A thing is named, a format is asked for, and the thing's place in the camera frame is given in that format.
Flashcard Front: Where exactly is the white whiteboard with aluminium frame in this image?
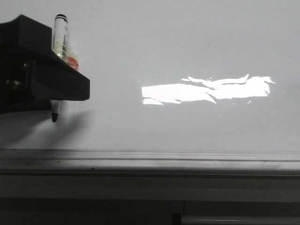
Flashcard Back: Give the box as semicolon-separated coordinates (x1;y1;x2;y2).
0;0;300;176

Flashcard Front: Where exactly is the white black whiteboard marker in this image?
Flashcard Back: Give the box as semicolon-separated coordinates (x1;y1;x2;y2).
51;14;81;123

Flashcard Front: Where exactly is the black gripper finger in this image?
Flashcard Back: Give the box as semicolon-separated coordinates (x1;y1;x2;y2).
0;15;90;114

